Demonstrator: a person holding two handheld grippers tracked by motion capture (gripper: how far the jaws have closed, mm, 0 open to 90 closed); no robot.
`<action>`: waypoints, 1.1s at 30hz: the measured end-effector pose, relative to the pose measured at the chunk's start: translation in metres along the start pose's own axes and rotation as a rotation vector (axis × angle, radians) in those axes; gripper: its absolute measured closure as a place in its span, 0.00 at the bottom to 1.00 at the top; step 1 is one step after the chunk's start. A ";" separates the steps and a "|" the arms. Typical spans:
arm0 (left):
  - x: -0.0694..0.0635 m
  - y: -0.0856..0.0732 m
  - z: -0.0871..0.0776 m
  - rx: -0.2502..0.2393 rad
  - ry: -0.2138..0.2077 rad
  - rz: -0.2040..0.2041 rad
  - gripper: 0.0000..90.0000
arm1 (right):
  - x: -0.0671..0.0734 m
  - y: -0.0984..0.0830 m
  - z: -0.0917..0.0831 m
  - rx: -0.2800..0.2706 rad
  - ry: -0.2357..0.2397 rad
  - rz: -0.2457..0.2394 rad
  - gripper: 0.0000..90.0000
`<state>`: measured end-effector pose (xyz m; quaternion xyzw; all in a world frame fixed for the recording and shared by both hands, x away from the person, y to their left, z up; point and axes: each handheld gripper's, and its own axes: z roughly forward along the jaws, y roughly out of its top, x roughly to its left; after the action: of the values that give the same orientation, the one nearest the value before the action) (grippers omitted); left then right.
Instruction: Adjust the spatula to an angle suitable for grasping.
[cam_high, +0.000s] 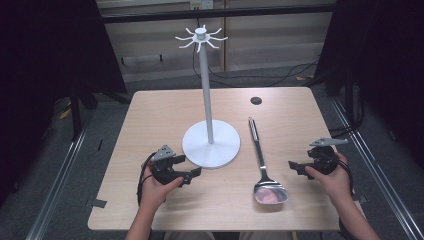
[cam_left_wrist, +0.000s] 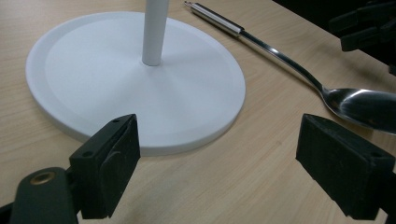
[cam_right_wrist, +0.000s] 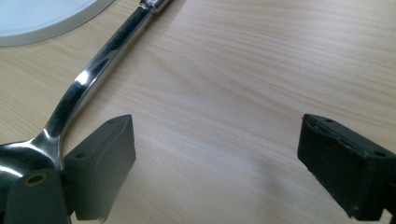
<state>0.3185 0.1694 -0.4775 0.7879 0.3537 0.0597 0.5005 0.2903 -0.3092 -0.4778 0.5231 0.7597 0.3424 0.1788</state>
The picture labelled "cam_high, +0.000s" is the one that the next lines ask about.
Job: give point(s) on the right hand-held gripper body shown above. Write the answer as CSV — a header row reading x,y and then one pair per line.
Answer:
x,y
323,160

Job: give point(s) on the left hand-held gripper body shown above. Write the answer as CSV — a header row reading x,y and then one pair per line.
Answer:
x,y
164,173

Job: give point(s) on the white hook rack stand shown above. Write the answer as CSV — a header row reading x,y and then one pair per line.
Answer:
x,y
210,146

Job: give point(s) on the person's left hand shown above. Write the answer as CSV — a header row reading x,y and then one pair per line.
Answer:
x,y
154,193

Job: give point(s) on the person's right hand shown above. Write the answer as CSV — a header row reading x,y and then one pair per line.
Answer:
x,y
336,185

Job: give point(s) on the person's left leg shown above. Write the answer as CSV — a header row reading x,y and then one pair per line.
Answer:
x,y
188,236

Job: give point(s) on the person's leg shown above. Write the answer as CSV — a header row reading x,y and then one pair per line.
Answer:
x,y
266,236
188,236

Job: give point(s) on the person's right leg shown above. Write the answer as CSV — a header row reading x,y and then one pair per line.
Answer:
x,y
266,236

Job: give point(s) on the yellow floor tape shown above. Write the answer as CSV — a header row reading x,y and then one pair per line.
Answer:
x,y
304,78
64,114

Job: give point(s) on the black metal stand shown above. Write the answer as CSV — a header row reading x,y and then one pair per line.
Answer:
x,y
76,113

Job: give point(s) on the black curtain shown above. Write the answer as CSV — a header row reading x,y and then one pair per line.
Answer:
x,y
386,53
40,60

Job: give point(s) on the black horizontal bar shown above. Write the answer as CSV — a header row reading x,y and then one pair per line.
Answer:
x,y
216,13

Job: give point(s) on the grey table bracket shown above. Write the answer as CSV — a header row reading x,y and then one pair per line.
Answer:
x,y
96,203
361,199

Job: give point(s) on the white wall socket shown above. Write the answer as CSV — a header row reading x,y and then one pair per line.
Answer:
x,y
201,4

